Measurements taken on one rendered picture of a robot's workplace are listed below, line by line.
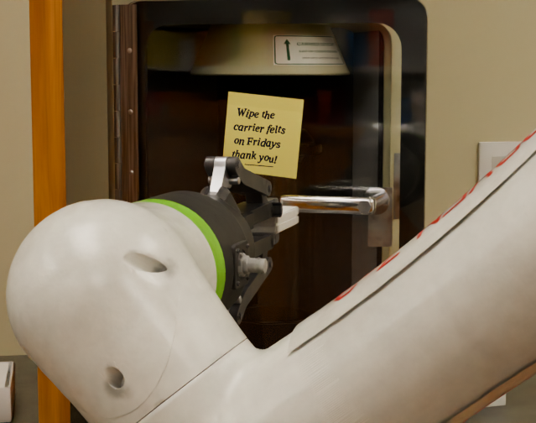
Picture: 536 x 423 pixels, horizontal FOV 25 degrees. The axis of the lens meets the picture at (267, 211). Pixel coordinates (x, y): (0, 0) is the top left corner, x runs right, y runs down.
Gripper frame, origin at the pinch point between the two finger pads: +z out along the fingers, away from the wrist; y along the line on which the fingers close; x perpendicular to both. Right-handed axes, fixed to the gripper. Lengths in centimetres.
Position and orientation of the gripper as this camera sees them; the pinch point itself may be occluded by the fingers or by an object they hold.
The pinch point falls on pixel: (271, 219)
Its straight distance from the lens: 103.4
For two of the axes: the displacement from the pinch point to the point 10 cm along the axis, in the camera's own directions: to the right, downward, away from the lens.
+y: -0.1, -9.9, -1.2
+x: -9.6, -0.3, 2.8
